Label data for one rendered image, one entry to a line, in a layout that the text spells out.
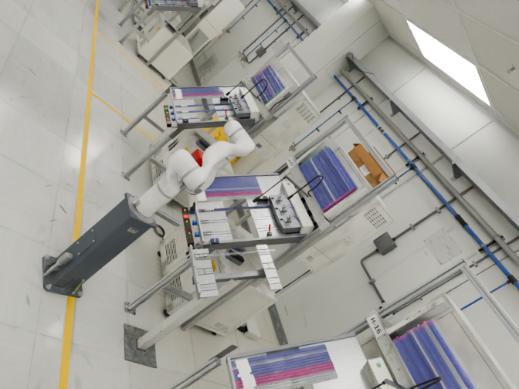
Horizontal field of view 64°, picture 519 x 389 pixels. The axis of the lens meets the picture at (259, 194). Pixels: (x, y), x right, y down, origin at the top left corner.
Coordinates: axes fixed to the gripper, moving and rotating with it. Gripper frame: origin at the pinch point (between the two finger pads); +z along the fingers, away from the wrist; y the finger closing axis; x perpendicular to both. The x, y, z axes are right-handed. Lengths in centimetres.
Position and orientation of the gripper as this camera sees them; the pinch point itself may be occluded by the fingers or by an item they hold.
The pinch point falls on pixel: (192, 208)
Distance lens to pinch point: 283.3
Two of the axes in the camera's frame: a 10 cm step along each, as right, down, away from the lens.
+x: 9.5, -0.5, 2.9
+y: 2.5, 6.5, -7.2
